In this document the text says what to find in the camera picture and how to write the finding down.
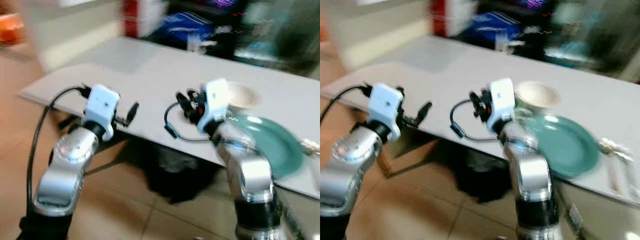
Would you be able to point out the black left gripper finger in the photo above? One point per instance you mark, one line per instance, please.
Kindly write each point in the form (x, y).
(425, 111)
(133, 112)

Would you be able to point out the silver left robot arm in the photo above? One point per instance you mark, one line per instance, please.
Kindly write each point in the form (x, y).
(340, 170)
(65, 170)

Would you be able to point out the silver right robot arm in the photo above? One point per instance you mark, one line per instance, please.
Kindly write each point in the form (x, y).
(247, 172)
(532, 175)

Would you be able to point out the cream ceramic bowl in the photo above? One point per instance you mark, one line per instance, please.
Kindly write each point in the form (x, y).
(537, 95)
(243, 96)

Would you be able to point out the dark bulky bag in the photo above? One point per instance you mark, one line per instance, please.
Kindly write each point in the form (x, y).
(172, 172)
(477, 175)

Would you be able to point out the blue bag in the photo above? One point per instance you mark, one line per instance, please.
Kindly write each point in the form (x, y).
(492, 27)
(185, 27)

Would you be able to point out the teal round plate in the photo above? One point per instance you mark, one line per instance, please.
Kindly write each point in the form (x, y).
(275, 142)
(567, 145)

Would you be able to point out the red box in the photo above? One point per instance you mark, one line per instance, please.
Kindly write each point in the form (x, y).
(439, 17)
(131, 17)

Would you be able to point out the white cabinet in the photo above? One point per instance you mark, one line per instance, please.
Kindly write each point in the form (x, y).
(70, 35)
(375, 30)

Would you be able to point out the silver cutlery piece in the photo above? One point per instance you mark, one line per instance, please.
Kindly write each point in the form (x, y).
(311, 148)
(617, 160)

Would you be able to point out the dark glass cabinet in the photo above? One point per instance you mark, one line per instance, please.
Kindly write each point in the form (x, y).
(585, 37)
(280, 35)

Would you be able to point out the orange object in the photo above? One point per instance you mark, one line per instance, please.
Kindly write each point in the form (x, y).
(10, 27)

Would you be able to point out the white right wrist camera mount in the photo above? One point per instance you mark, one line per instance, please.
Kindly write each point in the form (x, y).
(215, 102)
(501, 102)

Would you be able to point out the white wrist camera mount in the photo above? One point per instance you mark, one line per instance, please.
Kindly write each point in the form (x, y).
(385, 107)
(501, 102)
(102, 106)
(215, 102)

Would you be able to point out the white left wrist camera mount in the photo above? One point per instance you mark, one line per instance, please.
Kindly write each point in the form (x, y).
(385, 107)
(102, 106)

